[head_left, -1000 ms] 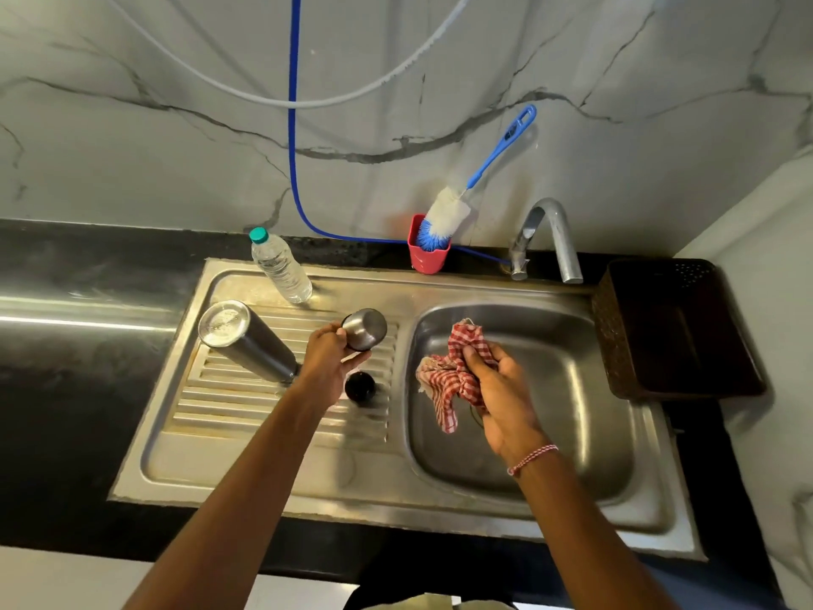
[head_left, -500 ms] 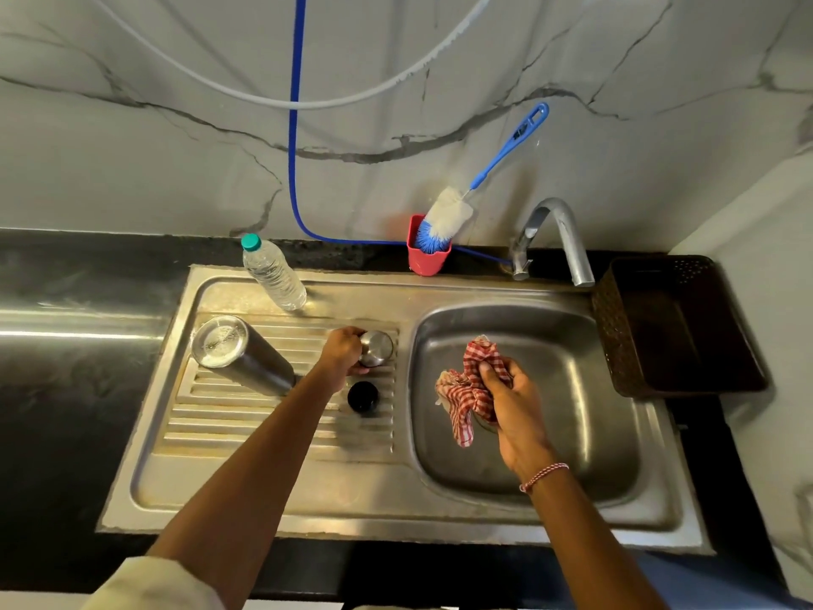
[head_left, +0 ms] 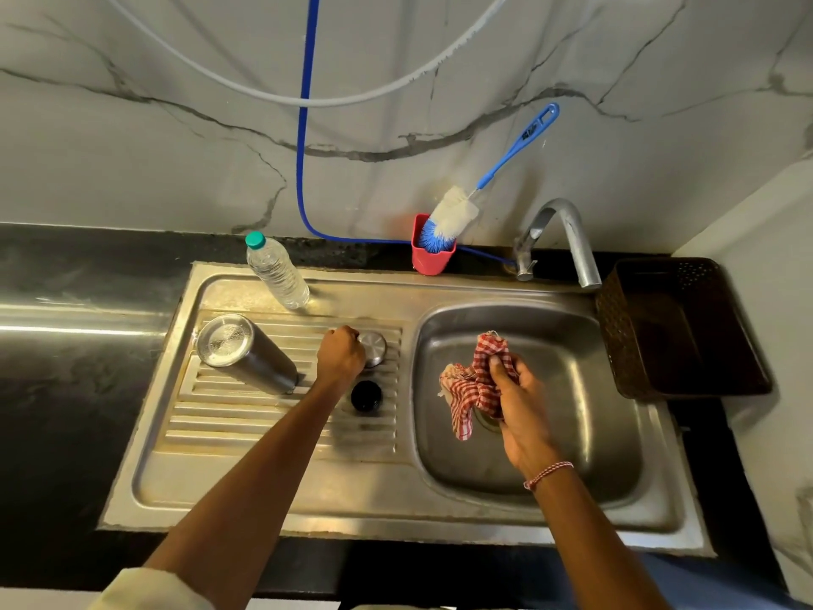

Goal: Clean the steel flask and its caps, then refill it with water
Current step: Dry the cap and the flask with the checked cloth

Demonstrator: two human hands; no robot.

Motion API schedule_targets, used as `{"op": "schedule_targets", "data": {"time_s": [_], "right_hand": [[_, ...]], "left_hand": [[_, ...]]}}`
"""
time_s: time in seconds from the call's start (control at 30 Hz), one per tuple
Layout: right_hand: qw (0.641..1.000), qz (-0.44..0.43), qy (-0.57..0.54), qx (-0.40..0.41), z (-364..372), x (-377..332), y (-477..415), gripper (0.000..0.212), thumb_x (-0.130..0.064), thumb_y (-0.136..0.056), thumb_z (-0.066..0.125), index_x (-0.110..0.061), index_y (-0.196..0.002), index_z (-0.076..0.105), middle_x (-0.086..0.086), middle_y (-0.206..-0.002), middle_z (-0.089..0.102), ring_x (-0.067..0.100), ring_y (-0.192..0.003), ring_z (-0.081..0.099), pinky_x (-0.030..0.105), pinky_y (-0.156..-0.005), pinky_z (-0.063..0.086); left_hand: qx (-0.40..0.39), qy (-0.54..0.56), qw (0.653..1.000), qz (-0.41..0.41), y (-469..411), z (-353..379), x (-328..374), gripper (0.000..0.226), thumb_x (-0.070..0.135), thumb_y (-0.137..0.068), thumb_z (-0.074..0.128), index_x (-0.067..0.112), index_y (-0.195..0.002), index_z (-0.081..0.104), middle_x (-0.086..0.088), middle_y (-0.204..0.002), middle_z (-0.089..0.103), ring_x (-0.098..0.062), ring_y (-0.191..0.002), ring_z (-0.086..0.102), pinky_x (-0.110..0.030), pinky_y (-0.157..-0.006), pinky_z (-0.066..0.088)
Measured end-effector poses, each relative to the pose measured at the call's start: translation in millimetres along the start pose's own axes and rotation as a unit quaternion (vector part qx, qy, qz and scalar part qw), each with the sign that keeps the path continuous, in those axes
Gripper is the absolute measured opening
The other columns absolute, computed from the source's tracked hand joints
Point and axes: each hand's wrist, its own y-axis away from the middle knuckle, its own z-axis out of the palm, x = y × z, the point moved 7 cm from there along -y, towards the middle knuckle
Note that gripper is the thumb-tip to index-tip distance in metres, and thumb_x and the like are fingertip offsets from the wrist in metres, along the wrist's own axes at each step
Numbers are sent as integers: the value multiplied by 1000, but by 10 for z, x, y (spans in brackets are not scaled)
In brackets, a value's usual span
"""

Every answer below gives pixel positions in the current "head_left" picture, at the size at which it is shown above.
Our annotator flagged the person's right hand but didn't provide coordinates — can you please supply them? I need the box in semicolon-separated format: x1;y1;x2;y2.
487;353;572;485

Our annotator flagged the blue hose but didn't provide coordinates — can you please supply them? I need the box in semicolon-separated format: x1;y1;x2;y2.
295;0;519;269

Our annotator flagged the steel flask cup lid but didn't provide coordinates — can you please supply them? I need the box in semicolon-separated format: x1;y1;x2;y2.
357;330;389;370

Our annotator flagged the person's left forearm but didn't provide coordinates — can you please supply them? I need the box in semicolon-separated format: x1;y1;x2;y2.
142;380;347;598

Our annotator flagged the clear plastic water bottle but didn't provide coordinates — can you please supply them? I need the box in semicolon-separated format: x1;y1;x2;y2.
244;230;312;312

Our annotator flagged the red plastic brush holder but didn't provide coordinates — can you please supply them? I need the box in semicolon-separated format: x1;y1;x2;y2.
410;213;458;277

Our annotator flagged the red white thread bracelet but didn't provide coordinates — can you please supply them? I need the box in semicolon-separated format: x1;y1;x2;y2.
522;460;576;492

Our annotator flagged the person's left hand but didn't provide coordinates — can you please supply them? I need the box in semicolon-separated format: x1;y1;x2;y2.
315;324;368;393

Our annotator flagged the chrome sink faucet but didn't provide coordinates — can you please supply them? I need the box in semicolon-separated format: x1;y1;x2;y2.
511;197;604;291

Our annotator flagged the person's right forearm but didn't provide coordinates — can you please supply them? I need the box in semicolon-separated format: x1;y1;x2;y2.
527;466;674;610

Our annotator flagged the black flask stopper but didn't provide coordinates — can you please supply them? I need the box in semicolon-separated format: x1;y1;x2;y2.
350;379;384;415

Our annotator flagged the red checkered cloth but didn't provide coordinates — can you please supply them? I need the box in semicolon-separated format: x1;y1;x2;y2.
437;330;522;441

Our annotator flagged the steel flask bottle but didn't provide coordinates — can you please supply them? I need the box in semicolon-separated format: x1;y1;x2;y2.
195;313;301;397

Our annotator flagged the blue white bottle brush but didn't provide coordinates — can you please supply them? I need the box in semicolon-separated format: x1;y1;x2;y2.
417;102;561;256

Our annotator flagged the dark woven tray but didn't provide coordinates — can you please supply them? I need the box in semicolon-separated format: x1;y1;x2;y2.
595;257;774;402

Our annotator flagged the white hose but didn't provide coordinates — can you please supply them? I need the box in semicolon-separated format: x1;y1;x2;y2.
98;0;516;109

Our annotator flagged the stainless steel sink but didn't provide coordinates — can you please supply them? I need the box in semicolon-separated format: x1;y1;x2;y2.
97;260;717;559

